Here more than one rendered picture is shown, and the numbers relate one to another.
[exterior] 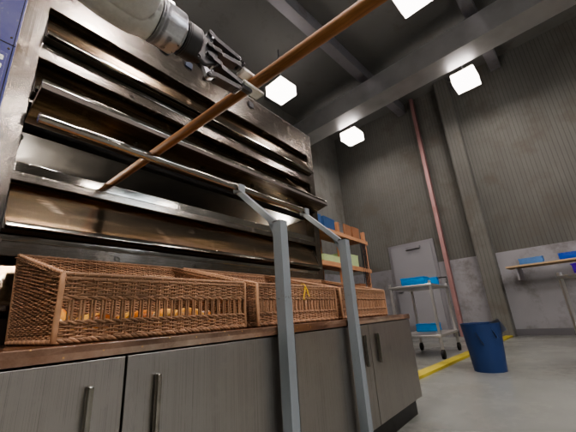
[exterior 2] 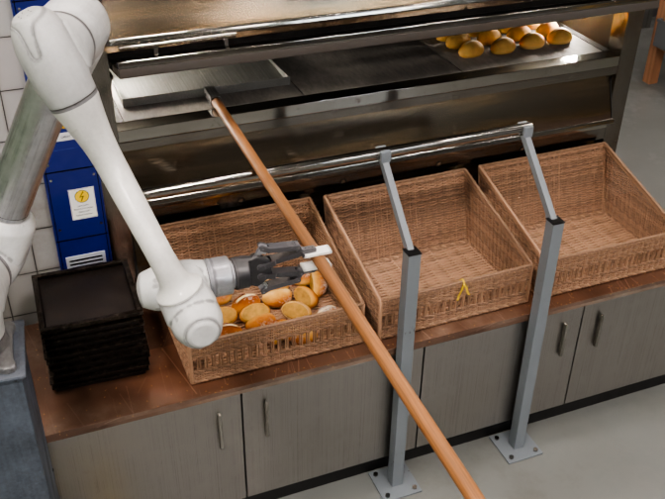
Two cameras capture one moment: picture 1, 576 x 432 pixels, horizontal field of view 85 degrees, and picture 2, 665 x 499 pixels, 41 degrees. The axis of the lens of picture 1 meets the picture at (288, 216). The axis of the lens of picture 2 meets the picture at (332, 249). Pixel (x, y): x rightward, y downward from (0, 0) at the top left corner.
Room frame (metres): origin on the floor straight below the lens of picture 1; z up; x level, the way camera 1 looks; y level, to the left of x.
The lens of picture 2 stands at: (-0.82, -0.80, 2.34)
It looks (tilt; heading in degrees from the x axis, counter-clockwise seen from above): 33 degrees down; 29
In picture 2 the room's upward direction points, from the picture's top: 1 degrees clockwise
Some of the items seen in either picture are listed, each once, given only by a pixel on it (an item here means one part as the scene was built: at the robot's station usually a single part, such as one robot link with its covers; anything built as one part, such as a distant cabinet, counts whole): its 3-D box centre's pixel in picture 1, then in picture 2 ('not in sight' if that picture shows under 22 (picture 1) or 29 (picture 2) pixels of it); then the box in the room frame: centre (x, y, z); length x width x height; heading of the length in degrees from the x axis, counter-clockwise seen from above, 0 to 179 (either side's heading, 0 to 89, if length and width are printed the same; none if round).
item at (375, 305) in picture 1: (329, 295); (574, 215); (1.97, -0.22, 0.72); 0.56 x 0.49 x 0.28; 142
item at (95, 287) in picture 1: (135, 291); (254, 283); (1.04, 0.52, 0.72); 0.56 x 0.49 x 0.28; 142
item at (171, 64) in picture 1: (219, 95); not in sight; (1.67, 0.39, 1.99); 1.80 x 0.08 x 0.21; 142
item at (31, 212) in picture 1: (221, 242); (390, 133); (1.66, 0.37, 1.02); 1.79 x 0.11 x 0.19; 142
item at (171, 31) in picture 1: (167, 27); (220, 276); (0.49, 0.22, 1.19); 0.09 x 0.06 x 0.09; 50
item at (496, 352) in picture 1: (487, 344); not in sight; (3.34, -1.85, 0.23); 0.40 x 0.37 x 0.47; 51
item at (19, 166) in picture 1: (219, 218); (389, 92); (1.67, 0.39, 1.16); 1.80 x 0.06 x 0.04; 142
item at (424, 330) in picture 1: (425, 313); not in sight; (4.82, -1.90, 0.54); 1.16 x 0.66 x 1.07; 138
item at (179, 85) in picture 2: not in sight; (195, 70); (1.41, 0.99, 1.20); 0.55 x 0.36 x 0.03; 141
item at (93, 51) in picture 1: (221, 119); not in sight; (1.66, 0.37, 1.80); 1.79 x 0.11 x 0.19; 142
